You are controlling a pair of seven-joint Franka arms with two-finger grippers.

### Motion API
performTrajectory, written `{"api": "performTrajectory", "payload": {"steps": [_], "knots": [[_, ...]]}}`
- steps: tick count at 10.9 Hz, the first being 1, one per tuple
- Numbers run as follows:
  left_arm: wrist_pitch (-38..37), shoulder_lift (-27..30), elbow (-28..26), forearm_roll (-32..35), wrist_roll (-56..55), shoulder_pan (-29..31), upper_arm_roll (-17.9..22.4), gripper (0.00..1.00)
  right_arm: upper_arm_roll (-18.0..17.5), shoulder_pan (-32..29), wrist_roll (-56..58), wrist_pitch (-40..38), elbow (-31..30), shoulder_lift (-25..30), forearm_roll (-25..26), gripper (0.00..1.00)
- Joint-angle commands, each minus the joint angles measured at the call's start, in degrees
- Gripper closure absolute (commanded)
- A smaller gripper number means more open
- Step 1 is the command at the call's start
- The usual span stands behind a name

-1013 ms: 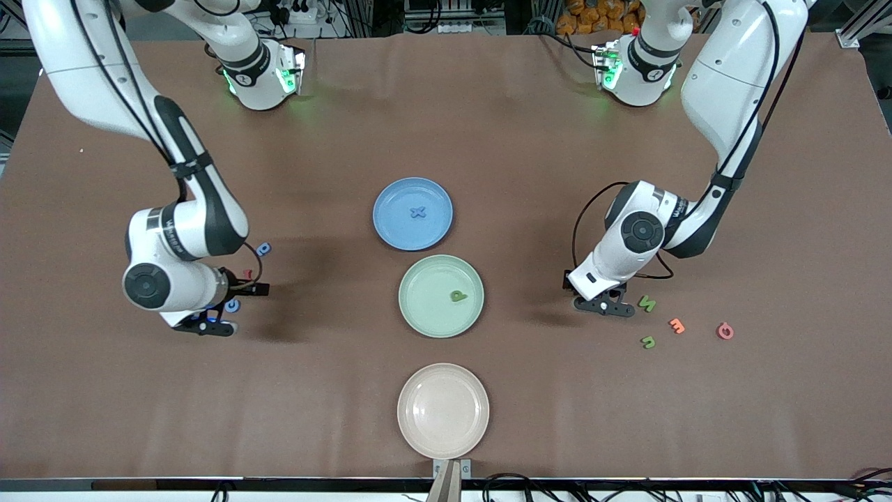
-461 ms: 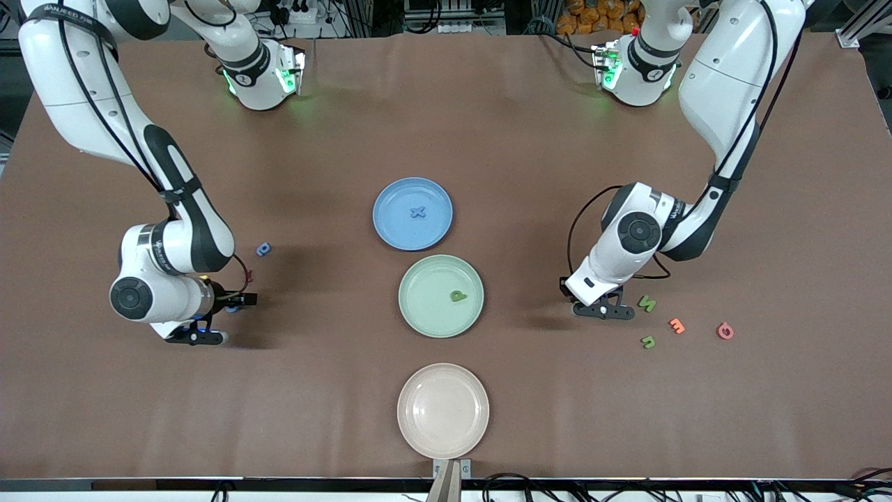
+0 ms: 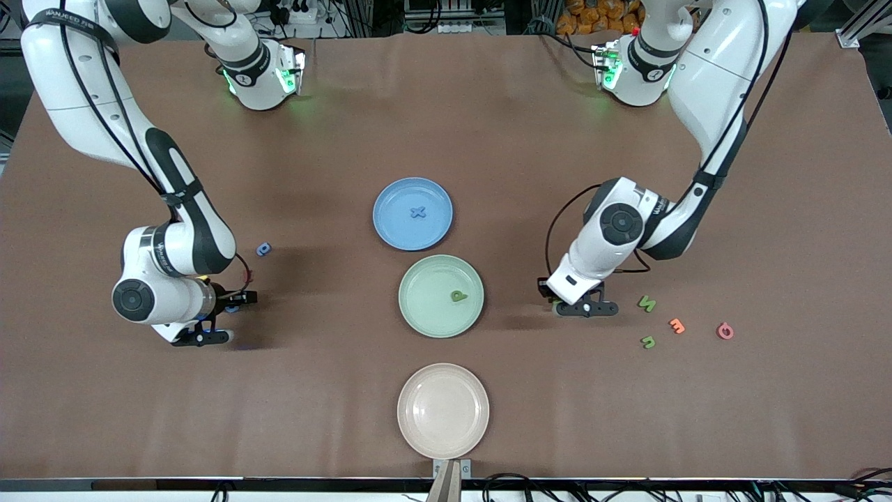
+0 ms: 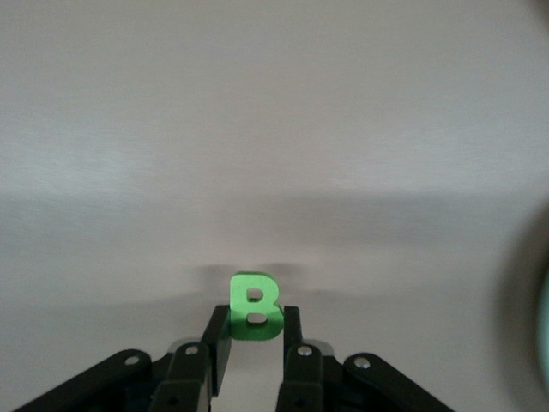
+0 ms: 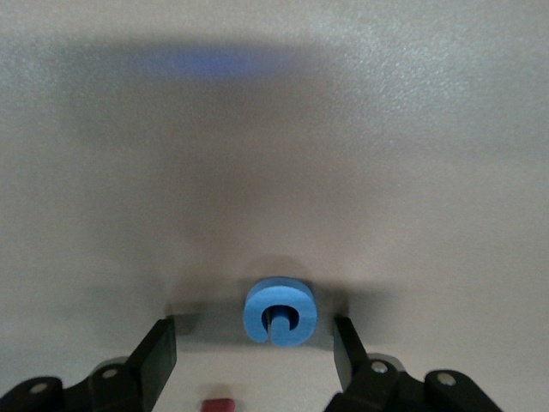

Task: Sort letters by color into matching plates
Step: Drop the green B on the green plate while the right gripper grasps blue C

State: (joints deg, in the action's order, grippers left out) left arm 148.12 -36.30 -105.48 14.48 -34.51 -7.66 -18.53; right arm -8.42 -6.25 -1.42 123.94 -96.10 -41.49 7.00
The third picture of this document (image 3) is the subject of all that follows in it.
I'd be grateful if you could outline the orange net bag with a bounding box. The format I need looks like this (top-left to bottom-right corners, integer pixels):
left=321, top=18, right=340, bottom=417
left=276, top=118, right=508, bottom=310
left=556, top=0, right=642, bottom=36

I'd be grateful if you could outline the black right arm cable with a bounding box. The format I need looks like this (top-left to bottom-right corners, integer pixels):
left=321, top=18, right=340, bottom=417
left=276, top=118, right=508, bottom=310
left=59, top=0, right=192, bottom=210

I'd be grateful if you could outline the metal bracket with beige post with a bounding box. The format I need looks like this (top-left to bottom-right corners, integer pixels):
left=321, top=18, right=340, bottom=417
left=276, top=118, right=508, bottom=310
left=426, top=458, right=472, bottom=502

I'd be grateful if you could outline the blue plate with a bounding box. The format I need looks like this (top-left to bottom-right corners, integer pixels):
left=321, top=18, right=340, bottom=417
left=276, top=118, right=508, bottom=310
left=372, top=177, right=454, bottom=252

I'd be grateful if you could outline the aluminium frame profile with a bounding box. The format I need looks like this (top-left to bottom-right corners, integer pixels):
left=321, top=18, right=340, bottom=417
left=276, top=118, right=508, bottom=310
left=838, top=0, right=892, bottom=50

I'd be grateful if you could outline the pink beige plate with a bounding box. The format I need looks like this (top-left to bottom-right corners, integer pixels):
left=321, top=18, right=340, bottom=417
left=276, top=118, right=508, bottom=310
left=397, top=363, right=491, bottom=460

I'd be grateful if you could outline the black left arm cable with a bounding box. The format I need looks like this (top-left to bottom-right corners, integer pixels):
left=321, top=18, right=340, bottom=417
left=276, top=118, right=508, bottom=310
left=545, top=0, right=795, bottom=280

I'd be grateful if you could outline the white power strip with plugs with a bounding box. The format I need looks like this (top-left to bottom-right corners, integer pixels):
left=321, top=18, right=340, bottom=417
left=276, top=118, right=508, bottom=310
left=268, top=0, right=335, bottom=25

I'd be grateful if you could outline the green plate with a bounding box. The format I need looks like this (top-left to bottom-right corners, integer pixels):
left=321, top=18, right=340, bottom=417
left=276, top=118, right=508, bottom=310
left=398, top=254, right=485, bottom=340

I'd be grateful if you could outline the brown table cover sheet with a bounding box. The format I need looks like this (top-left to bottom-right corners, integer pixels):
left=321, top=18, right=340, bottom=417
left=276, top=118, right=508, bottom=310
left=0, top=31, right=892, bottom=482

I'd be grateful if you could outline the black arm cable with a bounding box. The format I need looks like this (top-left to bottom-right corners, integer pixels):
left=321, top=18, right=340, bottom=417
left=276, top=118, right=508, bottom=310
left=545, top=0, right=795, bottom=280
left=59, top=0, right=192, bottom=210

